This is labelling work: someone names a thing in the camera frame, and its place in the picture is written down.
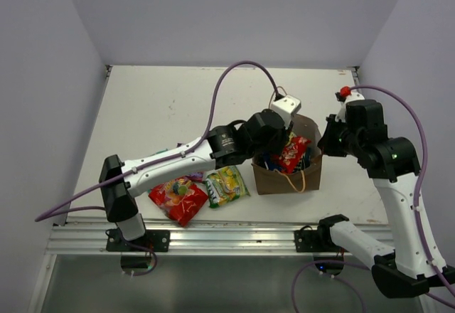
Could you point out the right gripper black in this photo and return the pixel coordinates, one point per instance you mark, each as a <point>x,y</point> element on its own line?
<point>326,143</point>

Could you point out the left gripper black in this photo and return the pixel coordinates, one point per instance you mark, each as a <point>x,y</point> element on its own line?
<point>277,149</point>

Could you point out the red snack sticks bag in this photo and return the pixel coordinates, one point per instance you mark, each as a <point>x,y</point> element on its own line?
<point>291,159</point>

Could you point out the blue spicy chilli chips bag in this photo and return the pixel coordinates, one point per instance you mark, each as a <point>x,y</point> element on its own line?
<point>268,162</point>

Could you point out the brown paper bag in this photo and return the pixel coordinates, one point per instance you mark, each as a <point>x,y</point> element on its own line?
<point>274,182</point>

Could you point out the yellow green Fox's candy bag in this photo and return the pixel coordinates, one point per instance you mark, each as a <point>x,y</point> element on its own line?
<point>224,186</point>

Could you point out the purple Fox's berries candy bag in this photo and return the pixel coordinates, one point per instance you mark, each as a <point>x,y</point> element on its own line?
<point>196,176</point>

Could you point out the blue Kettle chips bag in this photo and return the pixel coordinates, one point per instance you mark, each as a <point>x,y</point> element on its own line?
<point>306,159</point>

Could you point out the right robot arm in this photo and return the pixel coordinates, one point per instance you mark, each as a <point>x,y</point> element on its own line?
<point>413,265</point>

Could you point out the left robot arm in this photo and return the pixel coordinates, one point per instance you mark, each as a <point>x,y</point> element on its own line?
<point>225,145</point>

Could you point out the teal red candy bag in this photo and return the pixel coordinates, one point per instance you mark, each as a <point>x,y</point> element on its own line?
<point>159,152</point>

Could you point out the red fruit candy bag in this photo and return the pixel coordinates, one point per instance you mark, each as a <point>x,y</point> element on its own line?
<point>180,199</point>

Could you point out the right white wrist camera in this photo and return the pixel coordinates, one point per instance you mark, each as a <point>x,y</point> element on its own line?
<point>344,96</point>

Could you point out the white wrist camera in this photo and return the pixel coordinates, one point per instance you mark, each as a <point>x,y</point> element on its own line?
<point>286,107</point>
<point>344,96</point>

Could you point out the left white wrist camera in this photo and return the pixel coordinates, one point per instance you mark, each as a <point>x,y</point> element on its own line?
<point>286,107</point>

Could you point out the aluminium rail frame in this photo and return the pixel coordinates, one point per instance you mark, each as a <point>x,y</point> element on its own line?
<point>148,108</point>

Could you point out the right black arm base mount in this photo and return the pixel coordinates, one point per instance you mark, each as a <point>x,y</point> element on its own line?
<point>308,240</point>

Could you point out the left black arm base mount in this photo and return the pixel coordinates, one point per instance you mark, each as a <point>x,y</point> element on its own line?
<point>156,240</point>

